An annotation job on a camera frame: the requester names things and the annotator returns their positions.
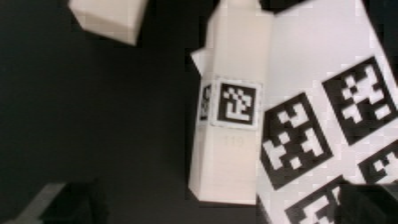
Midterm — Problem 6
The white desk leg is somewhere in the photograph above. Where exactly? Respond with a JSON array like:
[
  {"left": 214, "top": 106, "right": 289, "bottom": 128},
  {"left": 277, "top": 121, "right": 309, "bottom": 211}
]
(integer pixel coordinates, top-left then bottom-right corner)
[{"left": 67, "top": 0, "right": 149, "bottom": 45}]

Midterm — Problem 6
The white desk leg angled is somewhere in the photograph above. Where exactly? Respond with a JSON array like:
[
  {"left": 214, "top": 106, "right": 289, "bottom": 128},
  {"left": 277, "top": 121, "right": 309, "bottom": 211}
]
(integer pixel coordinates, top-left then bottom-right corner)
[{"left": 188, "top": 0, "right": 273, "bottom": 205}]

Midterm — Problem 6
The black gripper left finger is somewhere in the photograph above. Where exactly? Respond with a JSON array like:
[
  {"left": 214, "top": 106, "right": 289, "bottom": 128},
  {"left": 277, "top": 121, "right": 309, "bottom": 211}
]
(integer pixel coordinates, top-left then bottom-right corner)
[{"left": 8, "top": 179, "right": 108, "bottom": 224}]

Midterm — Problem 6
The fiducial marker sheet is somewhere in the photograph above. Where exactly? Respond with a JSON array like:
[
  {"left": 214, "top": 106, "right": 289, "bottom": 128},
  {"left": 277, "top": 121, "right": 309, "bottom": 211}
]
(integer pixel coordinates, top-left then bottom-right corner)
[{"left": 257, "top": 0, "right": 398, "bottom": 224}]

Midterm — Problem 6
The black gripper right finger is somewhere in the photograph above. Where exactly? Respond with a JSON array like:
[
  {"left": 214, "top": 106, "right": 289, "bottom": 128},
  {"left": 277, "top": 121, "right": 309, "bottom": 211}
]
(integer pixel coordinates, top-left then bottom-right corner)
[{"left": 335, "top": 183, "right": 398, "bottom": 224}]

